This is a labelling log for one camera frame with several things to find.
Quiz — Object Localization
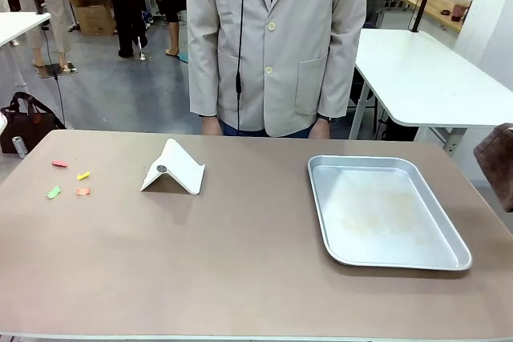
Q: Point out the person in black trousers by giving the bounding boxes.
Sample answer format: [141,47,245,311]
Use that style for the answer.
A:
[104,0,150,59]

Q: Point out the small white table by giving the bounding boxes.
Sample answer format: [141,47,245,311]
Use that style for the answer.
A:
[0,10,52,87]

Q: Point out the black bag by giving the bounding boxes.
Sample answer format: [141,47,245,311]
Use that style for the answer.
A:
[0,92,66,155]

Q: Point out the black microphone cable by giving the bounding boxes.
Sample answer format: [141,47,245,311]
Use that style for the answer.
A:
[234,0,247,131]

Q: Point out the cardboard box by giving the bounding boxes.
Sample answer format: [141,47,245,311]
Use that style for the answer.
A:
[65,0,118,37]

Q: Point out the wooden workbench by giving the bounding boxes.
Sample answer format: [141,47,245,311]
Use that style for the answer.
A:
[402,0,467,34]

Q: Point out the person in beige jacket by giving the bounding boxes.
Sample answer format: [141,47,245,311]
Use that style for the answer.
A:
[186,0,368,138]

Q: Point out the bottle with red drink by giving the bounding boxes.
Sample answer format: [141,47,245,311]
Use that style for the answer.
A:
[450,0,471,23]

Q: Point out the black floor cable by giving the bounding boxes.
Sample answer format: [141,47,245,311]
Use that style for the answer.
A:
[39,29,67,127]

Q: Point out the white stand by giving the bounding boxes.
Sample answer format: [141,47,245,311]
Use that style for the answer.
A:
[139,138,206,196]

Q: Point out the person's left hand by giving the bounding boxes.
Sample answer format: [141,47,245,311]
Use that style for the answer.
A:
[310,119,333,140]

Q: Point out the silver metal tray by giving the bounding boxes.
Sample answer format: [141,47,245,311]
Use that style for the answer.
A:
[307,155,473,272]

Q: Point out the brown towel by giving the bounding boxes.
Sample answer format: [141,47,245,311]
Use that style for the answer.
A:
[473,122,513,213]

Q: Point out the silver can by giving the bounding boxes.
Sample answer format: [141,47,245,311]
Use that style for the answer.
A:
[11,135,27,159]

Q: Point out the person in beige trousers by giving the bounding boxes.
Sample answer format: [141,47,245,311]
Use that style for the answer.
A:
[14,0,74,71]

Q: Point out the large white table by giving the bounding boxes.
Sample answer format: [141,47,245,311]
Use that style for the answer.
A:
[347,28,513,155]

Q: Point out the person's right forearm beige sleeve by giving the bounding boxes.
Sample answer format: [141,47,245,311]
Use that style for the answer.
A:
[187,33,220,118]

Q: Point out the dark blue trousers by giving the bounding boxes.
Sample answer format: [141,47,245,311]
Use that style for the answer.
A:
[218,118,314,138]

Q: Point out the person's right hand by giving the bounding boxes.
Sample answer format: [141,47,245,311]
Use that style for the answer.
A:
[200,115,223,137]

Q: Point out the person's left forearm beige sleeve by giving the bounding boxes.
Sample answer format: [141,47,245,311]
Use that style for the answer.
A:
[315,33,364,119]

